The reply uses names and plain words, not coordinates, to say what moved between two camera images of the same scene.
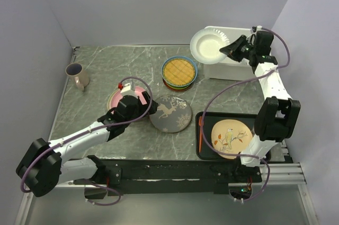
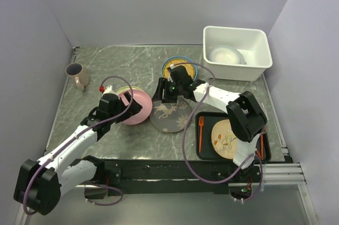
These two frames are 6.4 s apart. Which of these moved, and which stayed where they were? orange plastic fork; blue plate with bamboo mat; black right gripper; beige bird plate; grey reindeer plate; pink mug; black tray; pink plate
Moved: pink plate; black right gripper
Stayed: pink mug; orange plastic fork; beige bird plate; black tray; blue plate with bamboo mat; grey reindeer plate
